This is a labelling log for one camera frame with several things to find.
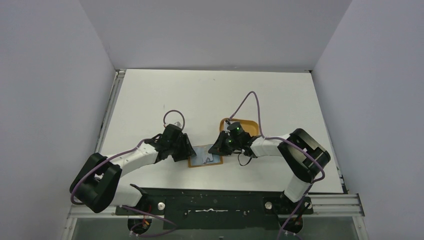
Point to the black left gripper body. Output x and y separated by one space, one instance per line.
174 148

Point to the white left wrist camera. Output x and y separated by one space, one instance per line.
178 124

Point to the aluminium frame rail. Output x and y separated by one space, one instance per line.
323 205

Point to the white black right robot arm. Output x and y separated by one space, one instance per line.
303 154

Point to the yellow leather card holder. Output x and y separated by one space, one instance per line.
191 166

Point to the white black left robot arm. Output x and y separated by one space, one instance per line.
97 184

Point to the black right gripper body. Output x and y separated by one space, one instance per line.
222 144

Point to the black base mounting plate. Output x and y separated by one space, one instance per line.
221 209

